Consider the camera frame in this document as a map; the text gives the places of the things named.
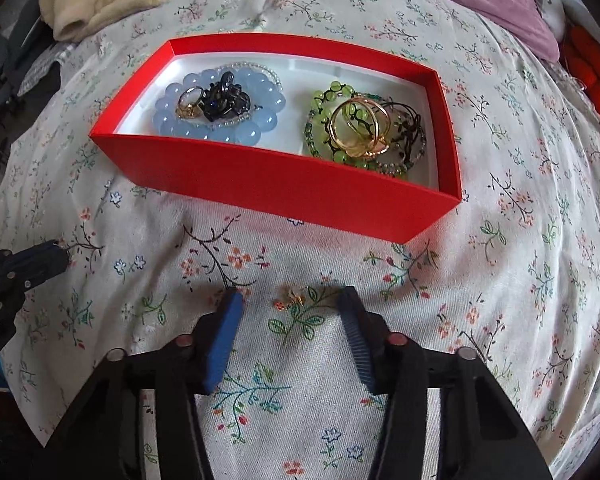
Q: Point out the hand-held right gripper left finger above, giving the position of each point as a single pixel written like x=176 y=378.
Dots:
x=222 y=340

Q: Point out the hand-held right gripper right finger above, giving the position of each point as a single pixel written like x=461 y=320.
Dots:
x=357 y=340

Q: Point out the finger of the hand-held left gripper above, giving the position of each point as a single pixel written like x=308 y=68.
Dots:
x=40 y=262

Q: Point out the small gold earring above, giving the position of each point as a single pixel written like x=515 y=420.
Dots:
x=296 y=297

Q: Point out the red cardboard box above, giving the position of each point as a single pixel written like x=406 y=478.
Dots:
x=280 y=185

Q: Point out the gold hoop rings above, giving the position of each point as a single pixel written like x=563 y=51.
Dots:
x=360 y=149

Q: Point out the black flower hair clip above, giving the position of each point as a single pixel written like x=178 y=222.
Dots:
x=225 y=95

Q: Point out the floral bed sheet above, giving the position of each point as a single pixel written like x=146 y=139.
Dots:
x=430 y=270

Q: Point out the grey checked cloth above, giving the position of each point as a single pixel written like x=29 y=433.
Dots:
x=35 y=77

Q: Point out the dark grey chair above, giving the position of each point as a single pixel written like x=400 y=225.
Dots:
x=5 y=75

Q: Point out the orange knitted cloth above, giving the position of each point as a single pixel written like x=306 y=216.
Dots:
x=590 y=65

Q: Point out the white floral pillow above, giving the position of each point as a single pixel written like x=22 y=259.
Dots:
x=547 y=0

